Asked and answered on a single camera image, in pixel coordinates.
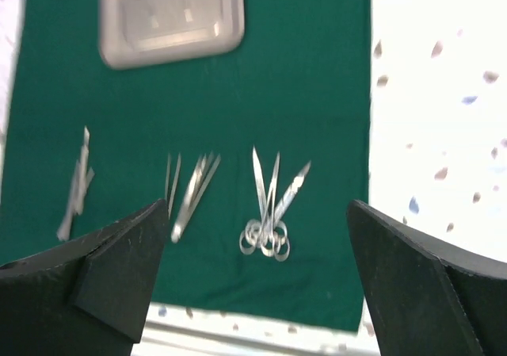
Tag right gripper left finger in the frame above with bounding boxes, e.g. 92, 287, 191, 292
1, 199, 168, 356

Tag steel hemostat forceps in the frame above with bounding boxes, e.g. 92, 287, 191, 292
240, 147, 290, 262

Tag aluminium mounting rail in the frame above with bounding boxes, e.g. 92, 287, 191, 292
132, 307, 380, 355

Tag stainless steel instrument tray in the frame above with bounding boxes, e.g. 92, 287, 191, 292
99, 0, 245, 70

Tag steel tweezers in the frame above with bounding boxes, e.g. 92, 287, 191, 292
165, 154, 181, 219
189, 153, 221, 214

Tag steel surgical scissors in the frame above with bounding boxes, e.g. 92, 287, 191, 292
238, 147, 268, 255

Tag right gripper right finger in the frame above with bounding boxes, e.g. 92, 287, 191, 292
346, 200, 506, 356

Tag dark green surgical cloth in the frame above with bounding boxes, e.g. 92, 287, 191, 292
1, 0, 370, 331

